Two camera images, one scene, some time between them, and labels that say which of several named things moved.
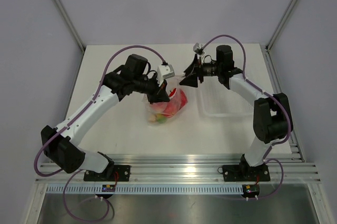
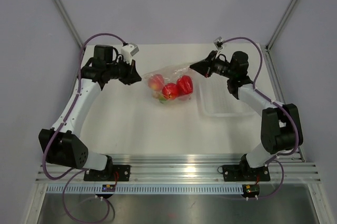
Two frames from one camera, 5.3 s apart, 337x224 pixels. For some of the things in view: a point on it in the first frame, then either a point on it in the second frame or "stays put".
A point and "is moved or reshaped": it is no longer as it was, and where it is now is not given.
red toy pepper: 182,98 is moved or reshaped
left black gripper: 159,94 → 131,75
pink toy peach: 158,107 is moved or reshaped
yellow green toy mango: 160,119 is moved or reshaped
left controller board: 108,188 stays put
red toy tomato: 173,107 → 170,91
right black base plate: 245,173 stays put
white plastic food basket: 215,100 stays put
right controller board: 250,191 stays put
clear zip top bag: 158,113 is moved or reshaped
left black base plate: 111,173 stays put
